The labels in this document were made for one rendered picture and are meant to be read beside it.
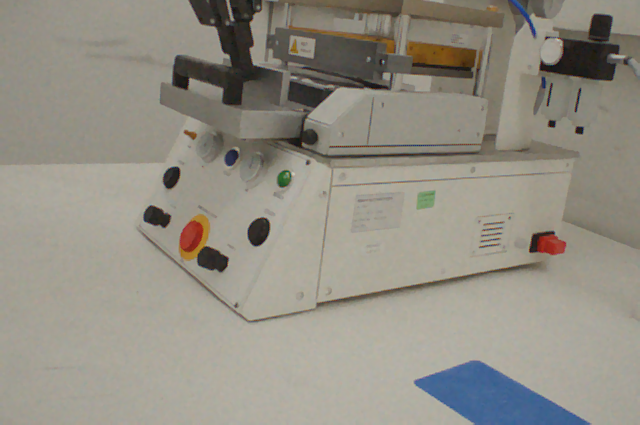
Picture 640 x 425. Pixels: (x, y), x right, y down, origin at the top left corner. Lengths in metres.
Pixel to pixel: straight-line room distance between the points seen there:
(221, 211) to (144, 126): 1.49
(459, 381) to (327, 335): 0.15
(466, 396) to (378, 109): 0.32
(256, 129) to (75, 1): 1.52
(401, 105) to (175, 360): 0.37
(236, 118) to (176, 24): 1.58
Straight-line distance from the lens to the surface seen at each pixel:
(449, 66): 0.92
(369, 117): 0.76
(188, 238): 0.86
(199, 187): 0.90
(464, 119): 0.87
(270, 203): 0.77
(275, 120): 0.75
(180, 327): 0.73
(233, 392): 0.62
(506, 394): 0.69
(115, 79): 2.26
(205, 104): 0.80
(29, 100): 2.22
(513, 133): 0.96
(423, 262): 0.87
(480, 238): 0.94
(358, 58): 0.84
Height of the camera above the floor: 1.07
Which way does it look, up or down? 14 degrees down
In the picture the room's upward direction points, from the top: 7 degrees clockwise
